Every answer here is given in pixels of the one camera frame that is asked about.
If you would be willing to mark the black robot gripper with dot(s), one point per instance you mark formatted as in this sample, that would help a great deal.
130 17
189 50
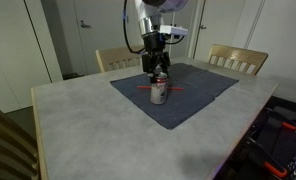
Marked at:
154 44

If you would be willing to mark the silver soda can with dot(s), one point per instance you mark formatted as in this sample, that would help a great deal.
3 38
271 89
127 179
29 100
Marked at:
158 96

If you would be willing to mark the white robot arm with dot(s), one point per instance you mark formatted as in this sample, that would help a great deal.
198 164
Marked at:
150 17

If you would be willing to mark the red pencil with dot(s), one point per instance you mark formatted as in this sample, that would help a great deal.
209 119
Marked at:
160 87

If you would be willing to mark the wooden chair near door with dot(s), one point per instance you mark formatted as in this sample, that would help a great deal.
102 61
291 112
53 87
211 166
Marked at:
116 58

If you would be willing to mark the dark blue cloth near robot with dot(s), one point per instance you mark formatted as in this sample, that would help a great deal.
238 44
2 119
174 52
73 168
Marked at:
204 80

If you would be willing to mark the black orange bar clamp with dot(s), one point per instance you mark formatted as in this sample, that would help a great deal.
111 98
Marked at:
262 158

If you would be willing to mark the black perforated mounting board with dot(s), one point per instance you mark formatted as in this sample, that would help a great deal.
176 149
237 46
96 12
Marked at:
284 150

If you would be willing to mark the wooden chair front corner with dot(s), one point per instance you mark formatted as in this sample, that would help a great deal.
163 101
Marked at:
18 152

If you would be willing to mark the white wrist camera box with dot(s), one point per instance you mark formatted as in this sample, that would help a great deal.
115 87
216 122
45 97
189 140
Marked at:
173 30

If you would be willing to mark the wooden chair by wall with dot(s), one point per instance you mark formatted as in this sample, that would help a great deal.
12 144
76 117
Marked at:
243 60

